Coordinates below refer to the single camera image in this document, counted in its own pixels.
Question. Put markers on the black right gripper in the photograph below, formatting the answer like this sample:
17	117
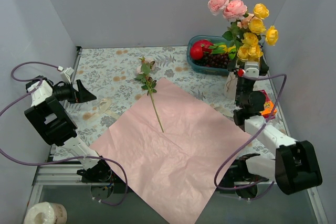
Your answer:
244	81

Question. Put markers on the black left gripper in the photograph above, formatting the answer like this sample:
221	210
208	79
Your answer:
77	92

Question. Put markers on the cream printed ribbon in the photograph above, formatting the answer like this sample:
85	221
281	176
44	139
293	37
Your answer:
105	104

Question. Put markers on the yellow rose bunch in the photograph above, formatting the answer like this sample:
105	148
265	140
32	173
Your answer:
250	50

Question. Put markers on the pink rose stem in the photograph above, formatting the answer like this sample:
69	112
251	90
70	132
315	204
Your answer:
244	23
234	11
148	83

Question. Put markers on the purple and pink wrapping paper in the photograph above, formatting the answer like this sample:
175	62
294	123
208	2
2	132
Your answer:
168	147

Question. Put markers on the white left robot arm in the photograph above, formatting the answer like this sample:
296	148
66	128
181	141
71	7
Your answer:
56	127

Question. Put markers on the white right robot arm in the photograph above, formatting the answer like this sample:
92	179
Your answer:
295	167

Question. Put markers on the white ribbed ceramic vase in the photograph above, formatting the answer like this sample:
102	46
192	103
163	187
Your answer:
230	86

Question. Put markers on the orange pink snack box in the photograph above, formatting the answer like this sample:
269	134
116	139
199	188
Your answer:
268	106

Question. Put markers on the floral patterned table mat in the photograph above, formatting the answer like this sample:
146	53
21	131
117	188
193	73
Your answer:
110	73

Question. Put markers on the green lime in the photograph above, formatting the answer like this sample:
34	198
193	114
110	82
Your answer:
232	54

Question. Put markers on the dark grape bunch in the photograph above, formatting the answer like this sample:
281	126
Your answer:
214	61

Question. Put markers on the yellow lemon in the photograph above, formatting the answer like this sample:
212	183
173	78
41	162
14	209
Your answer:
232	49

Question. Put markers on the yellow mango with leaves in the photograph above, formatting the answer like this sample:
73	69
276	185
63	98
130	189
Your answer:
218	48

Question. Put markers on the teal plastic fruit basket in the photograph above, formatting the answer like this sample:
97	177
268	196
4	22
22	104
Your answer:
207	70

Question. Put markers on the red dragon fruit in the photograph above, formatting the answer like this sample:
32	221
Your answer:
200	48

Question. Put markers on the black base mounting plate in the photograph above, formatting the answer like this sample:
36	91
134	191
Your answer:
237	172

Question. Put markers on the white paper towel roll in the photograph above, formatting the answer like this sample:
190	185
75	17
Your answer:
46	213

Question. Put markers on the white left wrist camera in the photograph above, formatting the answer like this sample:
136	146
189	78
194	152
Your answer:
66	74

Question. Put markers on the aluminium rail frame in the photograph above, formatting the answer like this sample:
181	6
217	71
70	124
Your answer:
92	203

